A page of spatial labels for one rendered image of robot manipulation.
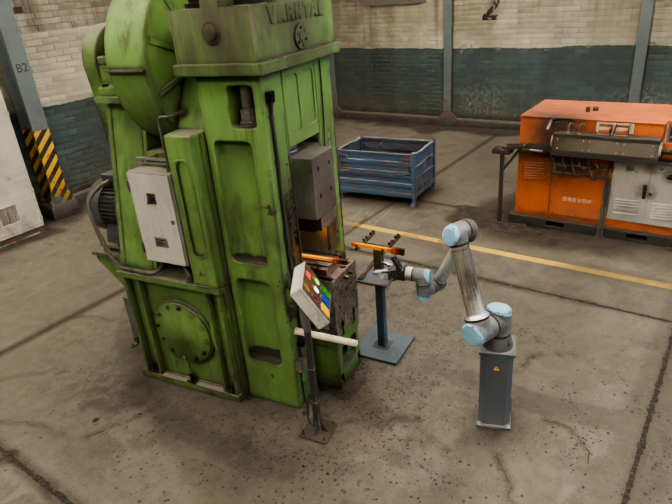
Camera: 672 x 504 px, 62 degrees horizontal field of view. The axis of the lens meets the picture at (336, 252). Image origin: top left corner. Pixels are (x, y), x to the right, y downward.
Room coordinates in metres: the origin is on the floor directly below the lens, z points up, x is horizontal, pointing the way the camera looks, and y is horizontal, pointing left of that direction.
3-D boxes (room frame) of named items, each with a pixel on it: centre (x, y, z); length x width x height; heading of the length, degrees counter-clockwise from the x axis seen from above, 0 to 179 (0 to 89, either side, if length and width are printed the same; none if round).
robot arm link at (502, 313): (2.90, -0.95, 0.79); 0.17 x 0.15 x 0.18; 126
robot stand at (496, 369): (2.91, -0.96, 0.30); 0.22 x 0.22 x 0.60; 73
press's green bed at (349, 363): (3.61, 0.20, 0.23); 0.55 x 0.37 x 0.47; 62
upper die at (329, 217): (3.56, 0.22, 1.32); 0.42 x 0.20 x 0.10; 62
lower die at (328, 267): (3.56, 0.22, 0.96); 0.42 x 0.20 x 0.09; 62
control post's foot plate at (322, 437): (2.93, 0.22, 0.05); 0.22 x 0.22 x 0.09; 62
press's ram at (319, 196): (3.60, 0.20, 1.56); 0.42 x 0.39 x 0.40; 62
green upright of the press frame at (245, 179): (3.37, 0.48, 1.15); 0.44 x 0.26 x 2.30; 62
